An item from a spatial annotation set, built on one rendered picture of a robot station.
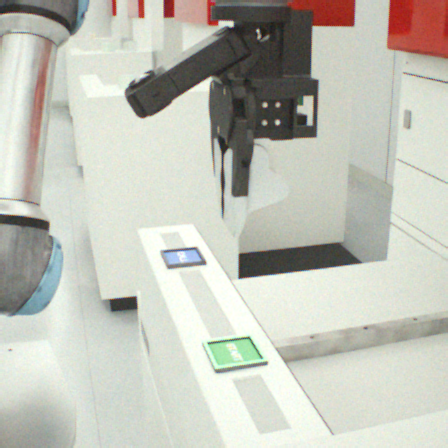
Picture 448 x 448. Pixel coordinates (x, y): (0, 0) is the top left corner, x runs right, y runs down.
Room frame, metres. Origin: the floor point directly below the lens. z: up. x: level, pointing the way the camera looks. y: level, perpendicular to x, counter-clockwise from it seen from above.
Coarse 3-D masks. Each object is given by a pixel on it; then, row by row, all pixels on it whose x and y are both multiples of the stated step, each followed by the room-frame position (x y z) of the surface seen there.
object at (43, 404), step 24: (0, 360) 0.74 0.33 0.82; (24, 360) 0.74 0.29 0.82; (48, 360) 0.74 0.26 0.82; (0, 384) 0.68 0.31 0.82; (24, 384) 0.68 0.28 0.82; (48, 384) 0.68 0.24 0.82; (0, 408) 0.62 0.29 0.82; (24, 408) 0.62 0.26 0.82; (48, 408) 0.63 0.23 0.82; (72, 408) 0.63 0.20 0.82; (0, 432) 0.58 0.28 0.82; (24, 432) 0.58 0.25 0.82; (48, 432) 0.58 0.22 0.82; (72, 432) 0.58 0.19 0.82
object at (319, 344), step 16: (400, 320) 0.81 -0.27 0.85; (416, 320) 0.80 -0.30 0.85; (432, 320) 0.80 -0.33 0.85; (304, 336) 0.76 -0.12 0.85; (320, 336) 0.76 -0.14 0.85; (336, 336) 0.76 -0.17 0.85; (352, 336) 0.77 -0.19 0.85; (368, 336) 0.77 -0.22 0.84; (384, 336) 0.78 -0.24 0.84; (400, 336) 0.79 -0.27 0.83; (416, 336) 0.80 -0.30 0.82; (288, 352) 0.74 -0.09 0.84; (304, 352) 0.75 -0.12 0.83; (320, 352) 0.75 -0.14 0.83; (336, 352) 0.76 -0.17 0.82
